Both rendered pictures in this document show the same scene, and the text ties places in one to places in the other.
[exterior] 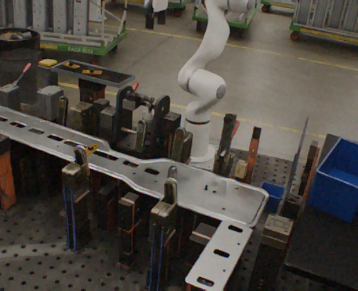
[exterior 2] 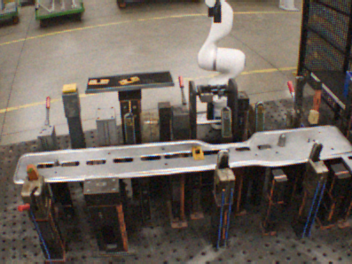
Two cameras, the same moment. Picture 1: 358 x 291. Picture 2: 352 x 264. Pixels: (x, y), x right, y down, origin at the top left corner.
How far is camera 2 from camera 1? 1.03 m
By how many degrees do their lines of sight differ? 25
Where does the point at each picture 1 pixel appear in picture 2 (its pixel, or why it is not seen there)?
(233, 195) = (324, 137)
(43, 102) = (106, 128)
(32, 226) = (166, 250)
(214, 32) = (225, 13)
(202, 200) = not seen: hidden behind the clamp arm
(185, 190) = (300, 149)
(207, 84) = (236, 59)
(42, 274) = not seen: outside the picture
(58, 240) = (200, 247)
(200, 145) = not seen: hidden behind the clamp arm
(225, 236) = not seen: outside the picture
